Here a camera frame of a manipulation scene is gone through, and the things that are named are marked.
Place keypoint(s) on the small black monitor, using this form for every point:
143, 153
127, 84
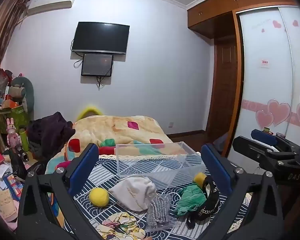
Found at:
97, 64

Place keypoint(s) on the yellow felt ball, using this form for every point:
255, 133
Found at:
99, 197

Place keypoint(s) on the black camera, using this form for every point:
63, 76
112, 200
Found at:
21, 152

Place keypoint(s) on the green storage bin with clutter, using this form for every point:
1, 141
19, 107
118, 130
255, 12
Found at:
12, 118

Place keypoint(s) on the white wall outlet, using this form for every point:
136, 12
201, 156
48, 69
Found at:
171, 124

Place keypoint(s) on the clear plastic box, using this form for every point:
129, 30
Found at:
150, 161

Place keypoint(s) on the white air conditioner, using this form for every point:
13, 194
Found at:
51, 5

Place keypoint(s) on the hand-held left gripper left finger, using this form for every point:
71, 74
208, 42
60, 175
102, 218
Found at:
83, 165

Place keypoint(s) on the yellow plush toy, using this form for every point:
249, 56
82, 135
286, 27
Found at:
88, 110

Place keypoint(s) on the wooden wardrobe with white doors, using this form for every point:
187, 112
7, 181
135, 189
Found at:
265, 55

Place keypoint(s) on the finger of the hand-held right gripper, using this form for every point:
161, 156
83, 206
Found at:
263, 136
255, 150

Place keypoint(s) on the grey scrubbers in clear packet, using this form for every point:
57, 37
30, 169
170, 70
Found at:
160, 212

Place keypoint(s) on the yellow quilt with coloured patches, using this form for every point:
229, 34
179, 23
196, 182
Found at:
115, 127

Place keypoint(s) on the red and white sticker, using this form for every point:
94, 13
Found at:
265, 63

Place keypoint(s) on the grey-green plush toy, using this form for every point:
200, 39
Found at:
23, 87

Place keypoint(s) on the blue patterned bed sheet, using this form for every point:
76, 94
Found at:
107, 175

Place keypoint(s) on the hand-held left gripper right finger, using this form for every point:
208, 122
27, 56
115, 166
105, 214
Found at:
215, 165

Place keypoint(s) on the green cylinder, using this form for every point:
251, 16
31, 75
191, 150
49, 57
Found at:
24, 140

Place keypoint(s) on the dark clothes pile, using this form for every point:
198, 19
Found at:
50, 132

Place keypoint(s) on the brown curtain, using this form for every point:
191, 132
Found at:
5, 30

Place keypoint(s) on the brown wooden door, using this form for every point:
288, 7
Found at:
223, 87

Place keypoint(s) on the wall-mounted television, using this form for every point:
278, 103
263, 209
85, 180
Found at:
101, 38

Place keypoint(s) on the pink rabbit figure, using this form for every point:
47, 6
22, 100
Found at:
13, 136

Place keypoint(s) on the black headband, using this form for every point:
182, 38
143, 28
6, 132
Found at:
212, 200

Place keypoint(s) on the green knitted cloth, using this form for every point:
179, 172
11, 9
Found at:
191, 200

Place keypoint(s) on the pile of papers and books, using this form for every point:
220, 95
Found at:
5, 192

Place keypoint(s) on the floral fabric scrunchie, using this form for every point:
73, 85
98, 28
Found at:
120, 226

